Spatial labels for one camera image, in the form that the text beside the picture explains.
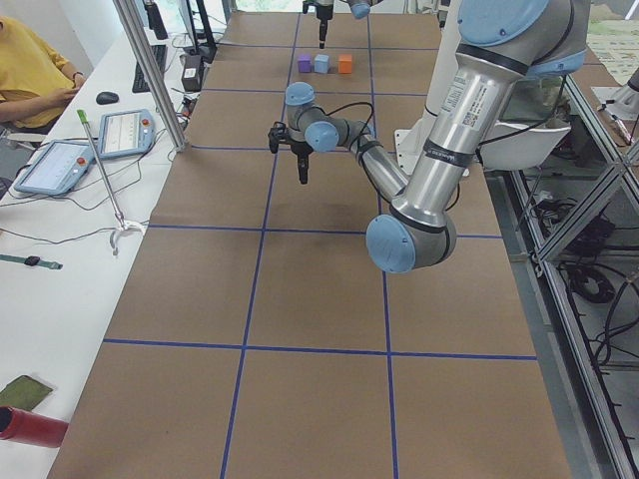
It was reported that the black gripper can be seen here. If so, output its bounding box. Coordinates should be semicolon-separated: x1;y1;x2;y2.
291;141;312;185
316;4;332;49

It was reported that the light blue foam block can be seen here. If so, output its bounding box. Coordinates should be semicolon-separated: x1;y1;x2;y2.
314;54;330;74

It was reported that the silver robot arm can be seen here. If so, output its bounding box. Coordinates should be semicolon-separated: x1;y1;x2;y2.
270;1;590;273
303;0;378;49

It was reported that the orange foam block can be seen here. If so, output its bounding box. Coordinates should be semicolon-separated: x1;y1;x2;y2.
337;54;353;75

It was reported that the purple foam block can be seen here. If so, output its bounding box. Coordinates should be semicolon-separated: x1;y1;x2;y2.
297;54;314;74

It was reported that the black power adapter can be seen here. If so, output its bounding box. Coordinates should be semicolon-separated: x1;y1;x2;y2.
181;55;204;93

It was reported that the black keyboard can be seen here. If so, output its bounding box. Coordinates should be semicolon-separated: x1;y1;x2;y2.
131;44;168;95

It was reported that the far blue teach pendant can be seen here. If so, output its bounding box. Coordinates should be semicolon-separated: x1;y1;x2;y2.
98;109;155;160

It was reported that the blue teach pendant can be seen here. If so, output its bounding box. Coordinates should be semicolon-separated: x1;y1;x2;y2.
98;109;155;160
14;141;95;196

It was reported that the reacher grabber stick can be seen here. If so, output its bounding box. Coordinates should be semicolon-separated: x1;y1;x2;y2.
76;109;146;256

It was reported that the black computer mouse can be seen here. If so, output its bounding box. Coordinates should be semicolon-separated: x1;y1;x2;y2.
95;91;120;106

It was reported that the near blue teach pendant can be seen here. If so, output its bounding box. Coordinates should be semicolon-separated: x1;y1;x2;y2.
14;141;95;196

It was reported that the person in yellow shirt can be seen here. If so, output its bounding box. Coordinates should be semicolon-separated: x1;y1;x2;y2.
1;16;86;134

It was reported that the green smart watch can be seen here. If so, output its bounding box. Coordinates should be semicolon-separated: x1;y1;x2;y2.
0;253;63;270

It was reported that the red bottle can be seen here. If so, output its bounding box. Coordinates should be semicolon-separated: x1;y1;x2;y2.
1;406;69;448

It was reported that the black camera cable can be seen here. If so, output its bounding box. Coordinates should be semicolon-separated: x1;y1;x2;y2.
323;101;375;151

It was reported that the aluminium frame post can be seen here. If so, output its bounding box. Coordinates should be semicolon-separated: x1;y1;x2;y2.
113;0;187;152

